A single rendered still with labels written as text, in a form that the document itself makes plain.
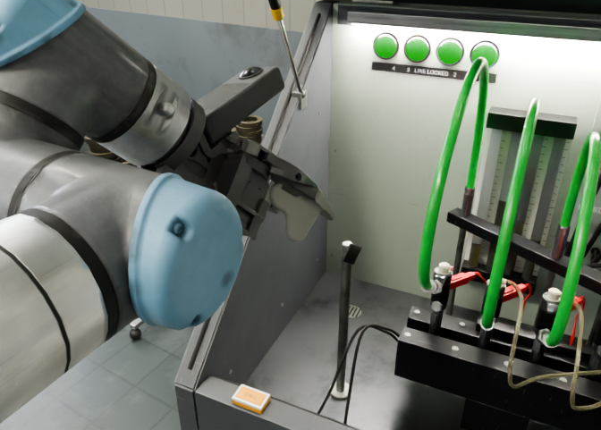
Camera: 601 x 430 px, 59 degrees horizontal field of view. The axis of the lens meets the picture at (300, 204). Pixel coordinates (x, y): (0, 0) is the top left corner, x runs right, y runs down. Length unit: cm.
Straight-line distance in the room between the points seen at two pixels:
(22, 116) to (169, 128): 11
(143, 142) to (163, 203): 16
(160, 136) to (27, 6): 12
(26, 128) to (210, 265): 16
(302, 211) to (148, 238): 30
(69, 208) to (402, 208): 96
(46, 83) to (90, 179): 10
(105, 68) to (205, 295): 18
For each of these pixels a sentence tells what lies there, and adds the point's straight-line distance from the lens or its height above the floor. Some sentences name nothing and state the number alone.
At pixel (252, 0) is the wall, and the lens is 410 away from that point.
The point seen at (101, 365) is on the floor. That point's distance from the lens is 240.
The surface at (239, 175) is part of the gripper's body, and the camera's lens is 47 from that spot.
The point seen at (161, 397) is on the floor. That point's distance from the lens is 221.
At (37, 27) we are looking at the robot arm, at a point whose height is 153.
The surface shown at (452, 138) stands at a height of 136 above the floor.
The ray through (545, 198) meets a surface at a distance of 107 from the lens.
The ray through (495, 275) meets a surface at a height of 122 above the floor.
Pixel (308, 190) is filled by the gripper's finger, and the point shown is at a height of 136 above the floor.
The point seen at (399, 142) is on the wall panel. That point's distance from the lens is 111.
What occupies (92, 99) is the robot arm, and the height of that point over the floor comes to 148.
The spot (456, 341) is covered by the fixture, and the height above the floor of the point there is 98.
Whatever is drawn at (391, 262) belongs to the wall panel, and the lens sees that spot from 125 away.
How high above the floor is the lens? 159
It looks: 28 degrees down
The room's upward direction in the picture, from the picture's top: straight up
